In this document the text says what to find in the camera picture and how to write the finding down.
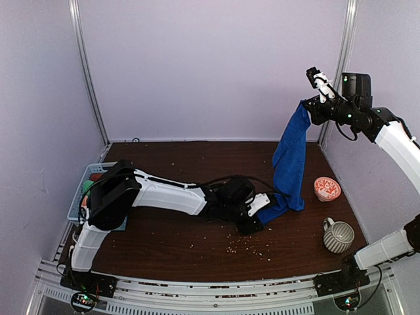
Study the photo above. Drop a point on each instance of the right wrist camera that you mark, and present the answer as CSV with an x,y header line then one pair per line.
x,y
320,82

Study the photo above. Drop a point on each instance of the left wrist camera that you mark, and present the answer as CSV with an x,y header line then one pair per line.
x,y
257,203

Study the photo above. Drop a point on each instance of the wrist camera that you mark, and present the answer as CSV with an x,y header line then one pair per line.
x,y
320,82
257,203

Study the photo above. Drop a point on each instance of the dark red rolled towel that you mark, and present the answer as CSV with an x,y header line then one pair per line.
x,y
95,176

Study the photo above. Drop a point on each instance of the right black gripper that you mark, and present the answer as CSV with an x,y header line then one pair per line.
x,y
317,117

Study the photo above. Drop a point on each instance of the orange bunny pattern towel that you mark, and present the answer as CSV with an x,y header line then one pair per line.
x,y
84,203

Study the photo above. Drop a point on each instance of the light blue plastic basket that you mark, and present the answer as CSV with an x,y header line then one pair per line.
x,y
91,169

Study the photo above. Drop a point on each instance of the grey striped mug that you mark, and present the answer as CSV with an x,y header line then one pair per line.
x,y
338,235

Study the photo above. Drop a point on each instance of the green rolled towel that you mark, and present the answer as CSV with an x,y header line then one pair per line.
x,y
86,185

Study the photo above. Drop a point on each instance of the blue towel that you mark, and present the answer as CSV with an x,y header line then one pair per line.
x,y
288,163

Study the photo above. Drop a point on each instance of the left aluminium frame post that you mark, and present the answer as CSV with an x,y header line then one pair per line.
x,y
87,77

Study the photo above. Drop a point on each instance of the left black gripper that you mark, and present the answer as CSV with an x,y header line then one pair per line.
x,y
249,227

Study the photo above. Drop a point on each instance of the front aluminium rail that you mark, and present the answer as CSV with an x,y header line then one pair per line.
x,y
296,295

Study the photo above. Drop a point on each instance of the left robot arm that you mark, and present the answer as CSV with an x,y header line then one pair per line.
x,y
104,204

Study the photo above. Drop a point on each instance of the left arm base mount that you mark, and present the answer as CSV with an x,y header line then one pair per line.
x,y
88,287

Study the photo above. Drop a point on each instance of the aluminium frame post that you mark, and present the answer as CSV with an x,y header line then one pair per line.
x,y
87,77
344,56

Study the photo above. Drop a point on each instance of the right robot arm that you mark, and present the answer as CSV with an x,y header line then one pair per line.
x,y
353,106

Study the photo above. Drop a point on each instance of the right aluminium frame post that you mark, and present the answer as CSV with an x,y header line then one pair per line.
x,y
344,56

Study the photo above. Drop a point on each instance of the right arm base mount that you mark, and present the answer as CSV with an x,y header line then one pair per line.
x,y
341,285

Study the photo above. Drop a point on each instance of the orange white patterned bowl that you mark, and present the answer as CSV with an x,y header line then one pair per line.
x,y
326,189

